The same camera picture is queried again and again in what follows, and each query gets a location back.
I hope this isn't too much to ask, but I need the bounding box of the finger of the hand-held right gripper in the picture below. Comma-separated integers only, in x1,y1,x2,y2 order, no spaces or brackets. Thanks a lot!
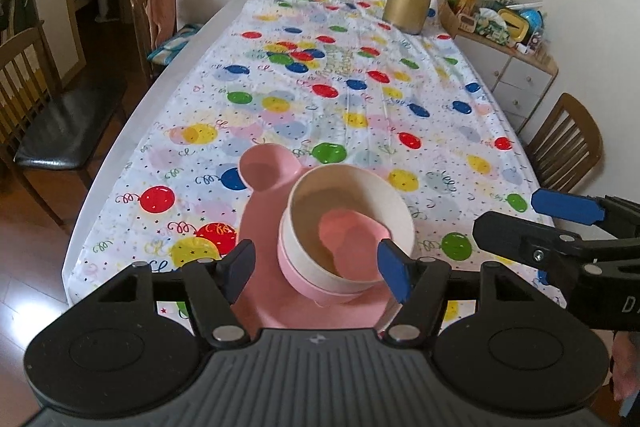
530,188,640,234
471,211,640,270

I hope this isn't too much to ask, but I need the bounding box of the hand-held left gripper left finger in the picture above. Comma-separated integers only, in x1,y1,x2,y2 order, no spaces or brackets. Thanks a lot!
96,239,258,350

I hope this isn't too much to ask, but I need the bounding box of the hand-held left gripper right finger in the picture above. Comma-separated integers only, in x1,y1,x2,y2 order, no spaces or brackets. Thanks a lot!
376,239,539,350

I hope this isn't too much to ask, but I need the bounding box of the pink heart-shaped bowl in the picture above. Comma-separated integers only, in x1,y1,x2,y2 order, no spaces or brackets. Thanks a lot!
317,209,392,281

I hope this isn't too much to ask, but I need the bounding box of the pink round bowl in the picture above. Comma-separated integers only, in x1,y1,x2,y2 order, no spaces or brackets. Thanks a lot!
277,212,397,299

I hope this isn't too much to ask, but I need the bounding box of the cream bowl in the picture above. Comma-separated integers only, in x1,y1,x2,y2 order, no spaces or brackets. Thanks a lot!
279,165,416,284

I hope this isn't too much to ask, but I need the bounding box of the pink bear-shaped divided plate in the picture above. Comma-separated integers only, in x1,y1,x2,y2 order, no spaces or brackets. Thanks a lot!
234,144,402,331

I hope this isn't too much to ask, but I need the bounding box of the person's right hand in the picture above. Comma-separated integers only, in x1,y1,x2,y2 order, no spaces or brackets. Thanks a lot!
612,332,640,402

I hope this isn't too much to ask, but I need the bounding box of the wooden slat chair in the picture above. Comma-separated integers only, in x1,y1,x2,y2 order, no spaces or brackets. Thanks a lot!
524,92,604,196

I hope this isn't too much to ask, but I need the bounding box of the white drawer cabinet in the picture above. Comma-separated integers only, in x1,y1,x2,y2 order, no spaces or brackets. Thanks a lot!
451,26,559,134

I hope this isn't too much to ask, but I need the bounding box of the balloon printed tablecloth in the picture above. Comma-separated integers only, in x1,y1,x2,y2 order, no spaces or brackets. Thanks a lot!
62,0,557,344

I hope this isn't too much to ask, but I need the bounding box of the yellow box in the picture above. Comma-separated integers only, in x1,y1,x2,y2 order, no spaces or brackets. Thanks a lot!
497,6,534,44

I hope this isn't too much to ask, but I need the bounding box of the green tissue box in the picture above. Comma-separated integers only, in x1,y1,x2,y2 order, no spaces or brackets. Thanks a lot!
474,7,512,44

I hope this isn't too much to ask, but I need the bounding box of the wooden chair black seat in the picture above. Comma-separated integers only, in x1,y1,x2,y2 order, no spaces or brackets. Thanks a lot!
0,26,129,229

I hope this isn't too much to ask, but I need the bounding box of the blue striped seat cushion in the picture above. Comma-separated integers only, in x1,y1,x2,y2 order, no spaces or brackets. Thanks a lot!
147,24,204,68

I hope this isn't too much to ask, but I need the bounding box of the pink towel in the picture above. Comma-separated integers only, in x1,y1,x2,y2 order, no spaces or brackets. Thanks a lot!
144,0,177,54

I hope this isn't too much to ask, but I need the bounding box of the wooden chair with towel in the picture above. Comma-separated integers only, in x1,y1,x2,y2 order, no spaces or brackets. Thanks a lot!
129,0,204,84

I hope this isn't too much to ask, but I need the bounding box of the dark bag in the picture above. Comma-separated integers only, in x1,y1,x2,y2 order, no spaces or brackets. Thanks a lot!
0,0,39,44

